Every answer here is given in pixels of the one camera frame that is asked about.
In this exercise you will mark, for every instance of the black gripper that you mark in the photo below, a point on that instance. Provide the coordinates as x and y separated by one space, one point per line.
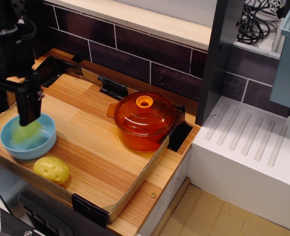
16 60

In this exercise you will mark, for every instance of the green plastic pear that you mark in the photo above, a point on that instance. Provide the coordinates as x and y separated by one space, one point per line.
23 133

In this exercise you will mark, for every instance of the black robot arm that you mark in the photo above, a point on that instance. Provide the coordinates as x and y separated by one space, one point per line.
12 15

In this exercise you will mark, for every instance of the light blue bowl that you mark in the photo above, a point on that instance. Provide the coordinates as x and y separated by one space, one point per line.
31 141

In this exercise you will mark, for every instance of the yellow plastic potato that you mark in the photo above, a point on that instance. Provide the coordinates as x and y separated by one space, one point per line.
52 168

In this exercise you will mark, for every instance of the cardboard fence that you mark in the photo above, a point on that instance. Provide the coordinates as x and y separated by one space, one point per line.
102 168

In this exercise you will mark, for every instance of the amber glass pot lid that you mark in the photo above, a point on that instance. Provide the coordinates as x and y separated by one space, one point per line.
143 114

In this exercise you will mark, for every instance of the brass screw in table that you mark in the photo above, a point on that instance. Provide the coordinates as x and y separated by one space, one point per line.
153 195

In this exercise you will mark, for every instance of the white toy sink drainboard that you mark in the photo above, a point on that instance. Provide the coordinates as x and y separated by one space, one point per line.
241 155

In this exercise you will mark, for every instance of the dark grey vertical post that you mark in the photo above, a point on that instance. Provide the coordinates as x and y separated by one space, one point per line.
224 33

